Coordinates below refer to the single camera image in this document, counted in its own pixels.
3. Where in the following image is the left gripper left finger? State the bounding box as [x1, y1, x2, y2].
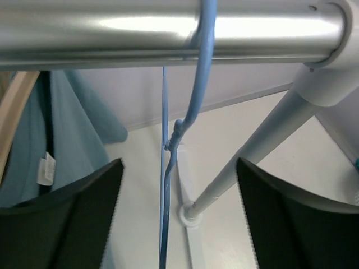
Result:
[1, 159, 124, 268]

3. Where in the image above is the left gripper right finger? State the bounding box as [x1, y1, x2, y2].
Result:
[236, 158, 358, 268]

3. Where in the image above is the grey blue t shirt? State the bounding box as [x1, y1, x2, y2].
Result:
[1, 71, 128, 207]

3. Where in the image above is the blue wire hanger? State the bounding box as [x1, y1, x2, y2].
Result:
[159, 1, 217, 268]

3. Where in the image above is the beige wooden hanger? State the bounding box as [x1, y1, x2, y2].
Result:
[1, 71, 40, 180]

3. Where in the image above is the metal clothes rack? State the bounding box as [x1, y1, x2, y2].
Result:
[1, 1, 358, 231]

